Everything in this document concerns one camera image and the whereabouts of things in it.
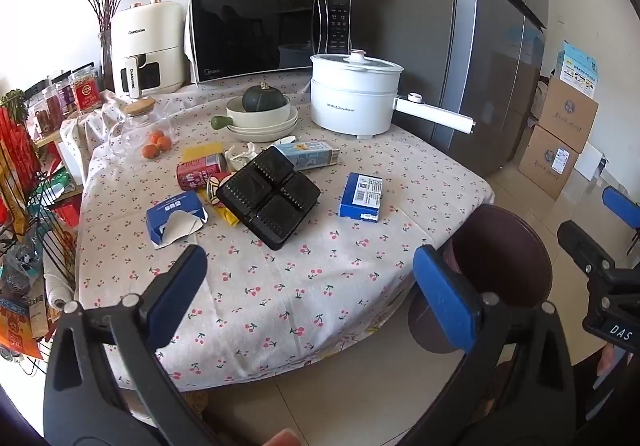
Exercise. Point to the dark green kabocha squash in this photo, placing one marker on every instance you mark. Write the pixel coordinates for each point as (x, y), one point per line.
(261, 98)

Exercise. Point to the glass jar with wooden lid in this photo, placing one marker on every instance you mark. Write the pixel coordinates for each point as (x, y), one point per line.
(129, 135)

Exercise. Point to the dark brown round stool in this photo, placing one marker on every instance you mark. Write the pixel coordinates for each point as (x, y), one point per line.
(496, 251)

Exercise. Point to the upper cardboard box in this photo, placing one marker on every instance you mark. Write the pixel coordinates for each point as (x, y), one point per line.
(568, 114)

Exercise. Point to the grey refrigerator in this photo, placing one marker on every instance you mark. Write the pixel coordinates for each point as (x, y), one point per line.
(478, 58)

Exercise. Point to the orange tangerine back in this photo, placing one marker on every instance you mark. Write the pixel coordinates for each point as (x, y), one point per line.
(155, 135)

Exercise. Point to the torn blue tissue box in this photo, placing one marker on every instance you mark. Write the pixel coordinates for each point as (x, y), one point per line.
(174, 218)

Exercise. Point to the orange tangerine middle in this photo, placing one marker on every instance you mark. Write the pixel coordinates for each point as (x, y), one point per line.
(163, 143)

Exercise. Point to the lower cardboard box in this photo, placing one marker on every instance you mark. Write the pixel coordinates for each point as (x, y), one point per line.
(547, 161)

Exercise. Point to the orange tangerine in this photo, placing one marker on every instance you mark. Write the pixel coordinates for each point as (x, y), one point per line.
(155, 135)
(150, 151)
(163, 143)

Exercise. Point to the white plate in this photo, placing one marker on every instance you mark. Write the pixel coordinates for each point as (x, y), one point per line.
(281, 129)
(257, 139)

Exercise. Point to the lower white plate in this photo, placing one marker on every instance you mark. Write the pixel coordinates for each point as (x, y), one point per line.
(257, 139)

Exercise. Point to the black plastic food tray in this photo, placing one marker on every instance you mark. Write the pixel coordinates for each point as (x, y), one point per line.
(269, 197)

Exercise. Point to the orange tangerine front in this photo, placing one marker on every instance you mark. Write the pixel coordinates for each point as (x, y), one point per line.
(150, 151)

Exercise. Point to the cream pan with green handle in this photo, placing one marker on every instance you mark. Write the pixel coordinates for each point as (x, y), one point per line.
(239, 118)

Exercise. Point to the light blue milk carton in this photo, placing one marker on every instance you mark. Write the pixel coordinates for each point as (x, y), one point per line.
(309, 155)

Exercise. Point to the black microwave oven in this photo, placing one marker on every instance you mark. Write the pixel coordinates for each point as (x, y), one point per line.
(230, 38)

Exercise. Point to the white electric cooking pot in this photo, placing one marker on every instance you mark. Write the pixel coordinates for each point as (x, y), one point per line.
(355, 95)

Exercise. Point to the yellow snack wrapper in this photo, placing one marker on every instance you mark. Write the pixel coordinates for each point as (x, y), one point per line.
(209, 195)

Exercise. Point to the blue white carton on boxes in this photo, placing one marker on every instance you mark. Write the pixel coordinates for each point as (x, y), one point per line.
(577, 69)

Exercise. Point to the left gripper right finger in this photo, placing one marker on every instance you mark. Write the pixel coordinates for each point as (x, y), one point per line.
(515, 383)

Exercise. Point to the yellow sponge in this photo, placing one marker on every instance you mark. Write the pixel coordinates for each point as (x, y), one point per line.
(201, 150)

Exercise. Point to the upper white plate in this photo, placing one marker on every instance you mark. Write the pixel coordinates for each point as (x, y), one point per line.
(281, 129)

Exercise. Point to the cherry print tablecloth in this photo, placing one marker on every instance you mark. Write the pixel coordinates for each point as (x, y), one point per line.
(262, 312)

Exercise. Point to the red milk drink can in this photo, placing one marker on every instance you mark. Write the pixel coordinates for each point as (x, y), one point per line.
(195, 173)

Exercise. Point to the white torn paper packet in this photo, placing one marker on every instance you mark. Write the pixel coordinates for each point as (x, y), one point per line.
(285, 140)

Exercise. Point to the clear jar dried red fruit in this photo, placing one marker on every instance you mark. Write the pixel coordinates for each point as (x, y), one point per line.
(44, 112)

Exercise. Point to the cardboard box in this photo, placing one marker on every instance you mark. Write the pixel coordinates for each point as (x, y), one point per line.
(568, 114)
(547, 161)

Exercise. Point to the blue white small box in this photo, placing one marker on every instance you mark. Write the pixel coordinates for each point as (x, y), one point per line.
(362, 198)

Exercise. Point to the red label snack jar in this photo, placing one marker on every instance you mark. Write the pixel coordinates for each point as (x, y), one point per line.
(86, 89)

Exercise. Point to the person's right hand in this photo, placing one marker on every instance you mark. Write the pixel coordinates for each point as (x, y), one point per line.
(610, 357)

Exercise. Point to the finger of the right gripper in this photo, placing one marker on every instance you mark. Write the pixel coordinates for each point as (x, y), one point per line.
(622, 206)
(586, 253)

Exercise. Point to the orange snack bag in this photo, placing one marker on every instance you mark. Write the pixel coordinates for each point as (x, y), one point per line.
(15, 332)

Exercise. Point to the cream air fryer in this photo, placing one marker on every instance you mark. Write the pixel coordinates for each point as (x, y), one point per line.
(147, 49)

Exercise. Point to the black wire storage rack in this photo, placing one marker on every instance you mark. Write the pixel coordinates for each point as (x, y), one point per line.
(29, 228)

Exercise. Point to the white tissue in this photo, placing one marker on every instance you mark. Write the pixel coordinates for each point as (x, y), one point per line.
(239, 155)

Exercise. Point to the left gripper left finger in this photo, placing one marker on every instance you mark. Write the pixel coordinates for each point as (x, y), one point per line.
(82, 402)

